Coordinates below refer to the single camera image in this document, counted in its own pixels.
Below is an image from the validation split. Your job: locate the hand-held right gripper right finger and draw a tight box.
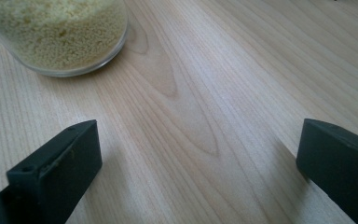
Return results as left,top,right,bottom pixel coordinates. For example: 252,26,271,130
296,118,358,224

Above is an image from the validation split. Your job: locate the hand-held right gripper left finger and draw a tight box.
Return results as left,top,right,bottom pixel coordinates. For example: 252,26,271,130
0,119,103,224

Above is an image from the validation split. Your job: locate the white cup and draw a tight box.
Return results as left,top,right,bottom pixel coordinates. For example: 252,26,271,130
0,0,129,77

